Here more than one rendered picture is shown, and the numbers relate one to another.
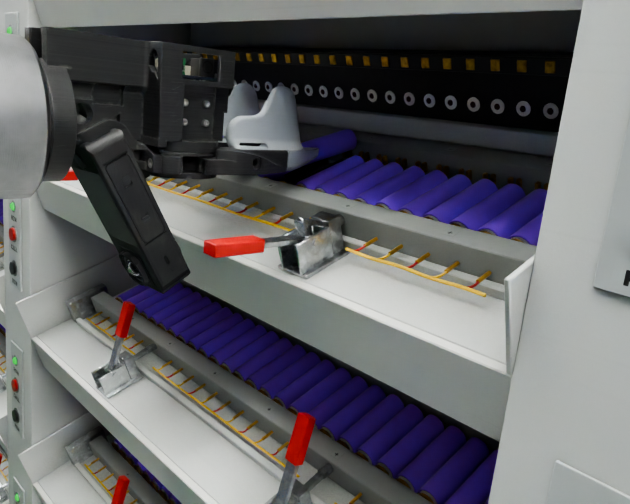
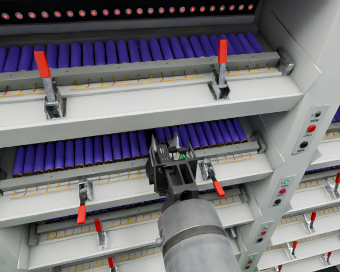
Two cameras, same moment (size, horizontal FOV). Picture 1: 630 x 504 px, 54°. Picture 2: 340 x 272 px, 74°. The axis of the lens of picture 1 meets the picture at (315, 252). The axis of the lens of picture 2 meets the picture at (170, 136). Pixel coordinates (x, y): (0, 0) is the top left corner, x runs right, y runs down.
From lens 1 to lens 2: 0.53 m
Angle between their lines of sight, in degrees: 57
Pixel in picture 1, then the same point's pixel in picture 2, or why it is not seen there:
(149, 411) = (128, 237)
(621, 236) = (297, 146)
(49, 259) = (13, 240)
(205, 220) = not seen: hidden behind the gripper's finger
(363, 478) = (206, 198)
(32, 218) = (0, 236)
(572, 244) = (288, 149)
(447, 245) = (239, 150)
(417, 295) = (239, 164)
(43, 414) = not seen: outside the picture
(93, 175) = not seen: hidden behind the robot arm
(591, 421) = (287, 170)
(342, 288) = (225, 174)
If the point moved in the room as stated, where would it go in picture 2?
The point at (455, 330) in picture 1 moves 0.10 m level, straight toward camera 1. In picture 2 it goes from (256, 168) to (299, 192)
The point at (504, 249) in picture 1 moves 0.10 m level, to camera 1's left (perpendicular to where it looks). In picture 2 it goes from (251, 145) to (238, 172)
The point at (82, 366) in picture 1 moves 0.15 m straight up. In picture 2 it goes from (77, 252) to (60, 218)
